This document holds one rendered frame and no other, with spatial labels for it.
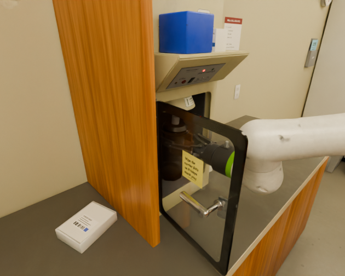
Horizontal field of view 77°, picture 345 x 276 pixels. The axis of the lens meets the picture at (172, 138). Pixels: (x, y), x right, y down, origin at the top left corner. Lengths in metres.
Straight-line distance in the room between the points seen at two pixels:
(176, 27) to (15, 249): 0.81
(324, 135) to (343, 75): 3.02
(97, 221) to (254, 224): 0.55
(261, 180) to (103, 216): 0.54
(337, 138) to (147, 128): 0.40
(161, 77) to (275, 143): 0.31
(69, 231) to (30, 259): 0.12
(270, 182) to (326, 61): 3.05
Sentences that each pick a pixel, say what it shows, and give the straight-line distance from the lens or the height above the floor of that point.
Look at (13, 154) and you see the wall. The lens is 0.99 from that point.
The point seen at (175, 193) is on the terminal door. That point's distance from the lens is 0.66.
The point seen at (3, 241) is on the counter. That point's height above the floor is 0.94.
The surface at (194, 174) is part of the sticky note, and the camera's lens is 0.54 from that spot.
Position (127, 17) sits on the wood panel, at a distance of 0.53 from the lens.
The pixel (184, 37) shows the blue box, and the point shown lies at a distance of 0.55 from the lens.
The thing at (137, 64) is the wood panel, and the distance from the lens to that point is 0.51.
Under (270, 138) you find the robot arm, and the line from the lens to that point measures 0.51.
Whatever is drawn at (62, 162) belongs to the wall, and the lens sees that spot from 1.05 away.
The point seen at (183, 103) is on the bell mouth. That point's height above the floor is 1.34.
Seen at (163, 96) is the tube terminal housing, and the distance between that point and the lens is 0.66.
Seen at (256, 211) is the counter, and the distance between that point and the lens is 0.94.
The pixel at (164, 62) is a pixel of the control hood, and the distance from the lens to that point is 0.56.
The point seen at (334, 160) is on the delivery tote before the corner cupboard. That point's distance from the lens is 3.35.
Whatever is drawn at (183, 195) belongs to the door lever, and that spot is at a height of 1.21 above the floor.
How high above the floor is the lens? 1.54
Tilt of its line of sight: 24 degrees down
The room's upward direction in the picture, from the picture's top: straight up
